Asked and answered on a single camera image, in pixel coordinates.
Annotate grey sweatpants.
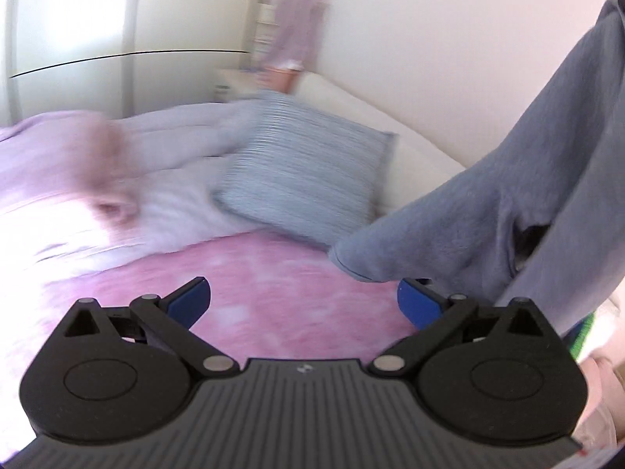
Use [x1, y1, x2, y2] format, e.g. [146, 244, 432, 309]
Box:
[329, 0, 624, 333]

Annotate pink floral blanket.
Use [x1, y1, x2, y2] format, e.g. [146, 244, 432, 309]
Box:
[40, 232, 414, 362]

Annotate lilac striped duvet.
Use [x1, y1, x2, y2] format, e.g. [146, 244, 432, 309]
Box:
[1, 100, 261, 282]

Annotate grey striped pillow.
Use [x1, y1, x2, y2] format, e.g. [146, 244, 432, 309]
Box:
[214, 91, 396, 248]

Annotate white nightstand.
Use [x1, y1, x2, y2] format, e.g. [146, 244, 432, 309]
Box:
[214, 69, 278, 103]

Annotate white wardrobe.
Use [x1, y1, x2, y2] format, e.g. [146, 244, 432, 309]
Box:
[1, 0, 261, 125]

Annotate pink hanging garment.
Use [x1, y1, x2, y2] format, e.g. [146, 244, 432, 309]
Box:
[259, 0, 329, 71]

